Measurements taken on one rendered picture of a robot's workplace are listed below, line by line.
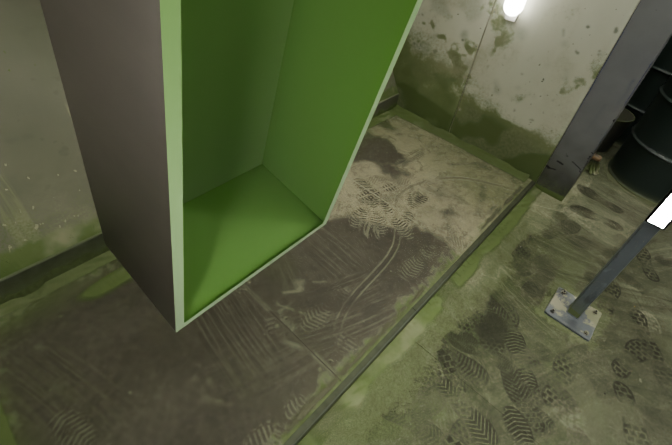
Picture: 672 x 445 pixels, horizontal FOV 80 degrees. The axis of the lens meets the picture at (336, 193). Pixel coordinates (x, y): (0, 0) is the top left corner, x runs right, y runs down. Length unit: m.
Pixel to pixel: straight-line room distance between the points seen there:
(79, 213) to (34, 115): 0.40
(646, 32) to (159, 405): 2.53
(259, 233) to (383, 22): 0.76
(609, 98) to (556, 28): 0.45
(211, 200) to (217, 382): 0.63
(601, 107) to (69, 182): 2.53
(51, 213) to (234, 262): 0.84
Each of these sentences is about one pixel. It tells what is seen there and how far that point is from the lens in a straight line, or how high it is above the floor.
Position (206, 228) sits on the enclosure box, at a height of 0.51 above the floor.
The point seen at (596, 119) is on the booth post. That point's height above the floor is 0.55.
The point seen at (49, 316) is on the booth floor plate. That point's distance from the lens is 1.89.
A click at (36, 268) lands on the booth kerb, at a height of 0.15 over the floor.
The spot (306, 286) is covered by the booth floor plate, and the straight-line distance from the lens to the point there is 1.78.
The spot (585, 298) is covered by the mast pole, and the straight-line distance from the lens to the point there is 2.10.
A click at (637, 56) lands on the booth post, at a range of 2.48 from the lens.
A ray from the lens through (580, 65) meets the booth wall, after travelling 2.54.
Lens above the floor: 1.49
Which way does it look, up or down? 41 degrees down
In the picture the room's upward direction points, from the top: 9 degrees clockwise
